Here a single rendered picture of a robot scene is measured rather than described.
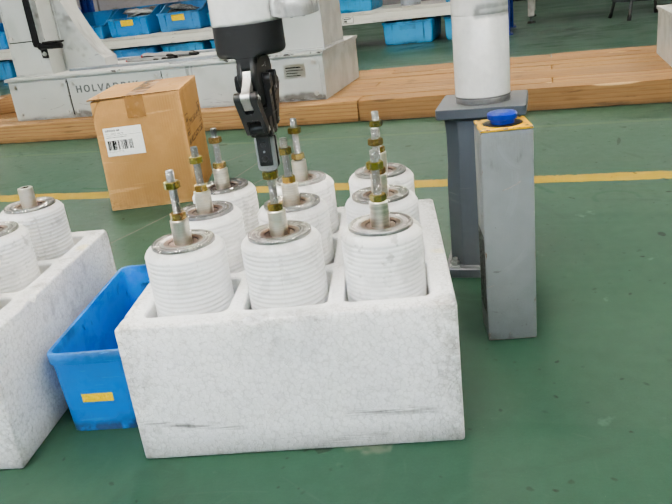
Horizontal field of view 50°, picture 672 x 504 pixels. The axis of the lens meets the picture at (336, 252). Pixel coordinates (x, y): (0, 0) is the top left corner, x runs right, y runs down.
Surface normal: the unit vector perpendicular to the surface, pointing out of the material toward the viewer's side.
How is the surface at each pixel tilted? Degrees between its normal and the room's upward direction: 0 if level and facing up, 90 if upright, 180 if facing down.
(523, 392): 0
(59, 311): 90
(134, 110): 90
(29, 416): 90
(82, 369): 92
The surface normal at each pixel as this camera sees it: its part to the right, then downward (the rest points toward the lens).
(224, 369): -0.06, 0.36
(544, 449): -0.11, -0.93
